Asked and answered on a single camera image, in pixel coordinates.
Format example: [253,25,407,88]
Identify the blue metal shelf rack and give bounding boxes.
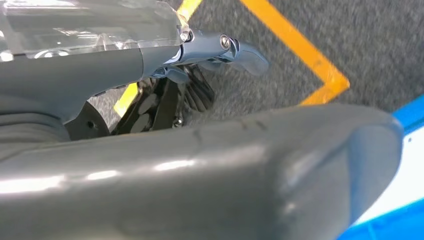
[336,94,424,240]

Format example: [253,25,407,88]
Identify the yellow floor tape square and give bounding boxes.
[112,0,351,117]

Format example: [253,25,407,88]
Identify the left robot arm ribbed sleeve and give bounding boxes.
[0,111,71,162]

